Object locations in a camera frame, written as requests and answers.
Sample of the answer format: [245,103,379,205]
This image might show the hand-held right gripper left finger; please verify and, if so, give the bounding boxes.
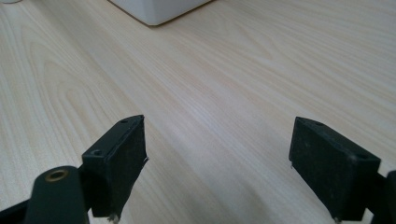
[81,114,149,223]

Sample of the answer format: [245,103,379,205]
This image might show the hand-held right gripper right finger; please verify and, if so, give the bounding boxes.
[288,116,382,222]

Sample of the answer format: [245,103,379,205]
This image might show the white plastic storage bin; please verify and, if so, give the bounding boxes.
[107,0,217,27]

